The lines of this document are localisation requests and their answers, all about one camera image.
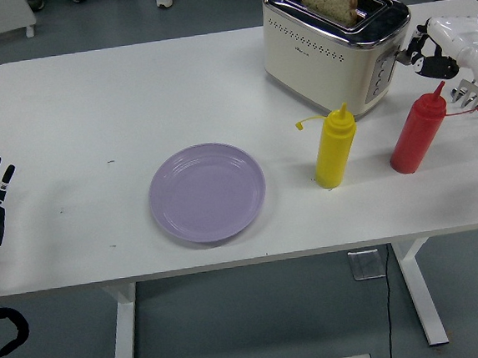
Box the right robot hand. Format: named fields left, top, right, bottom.
left=400, top=13, right=478, bottom=86

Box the cream and chrome toaster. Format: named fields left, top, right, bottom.
left=259, top=0, right=421, bottom=128

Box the purple round plate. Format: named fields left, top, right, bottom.
left=143, top=138, right=271, bottom=250

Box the small metal floor plate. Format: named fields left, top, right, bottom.
left=346, top=248, right=387, bottom=281

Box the metal toast rack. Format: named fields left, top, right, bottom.
left=450, top=78, right=478, bottom=128

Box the red squeeze bottle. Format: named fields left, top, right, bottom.
left=383, top=78, right=478, bottom=177

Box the yellow squeeze bottle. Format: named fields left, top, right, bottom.
left=294, top=101, right=363, bottom=192

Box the white table leg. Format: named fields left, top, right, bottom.
left=389, top=236, right=450, bottom=350
left=101, top=281, right=143, bottom=358

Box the black floor cable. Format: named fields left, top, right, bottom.
left=377, top=244, right=400, bottom=358

